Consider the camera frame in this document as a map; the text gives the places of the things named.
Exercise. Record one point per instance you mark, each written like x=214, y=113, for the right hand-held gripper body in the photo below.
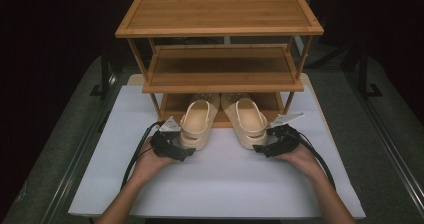
x=283, y=140

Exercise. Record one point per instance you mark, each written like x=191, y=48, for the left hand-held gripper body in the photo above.
x=166, y=144

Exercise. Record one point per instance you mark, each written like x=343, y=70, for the cream clog shoe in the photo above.
x=248, y=120
x=198, y=120

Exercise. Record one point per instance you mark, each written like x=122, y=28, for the wooden three-tier shoe rack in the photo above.
x=220, y=14

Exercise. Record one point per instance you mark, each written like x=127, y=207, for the person's left hand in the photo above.
x=151, y=164

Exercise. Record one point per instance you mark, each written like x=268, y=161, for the person's right hand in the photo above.
x=301, y=160

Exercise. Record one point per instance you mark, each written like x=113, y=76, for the white table mat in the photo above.
x=216, y=184

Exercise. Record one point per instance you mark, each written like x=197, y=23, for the black metal stand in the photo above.
x=365, y=74
x=105, y=74

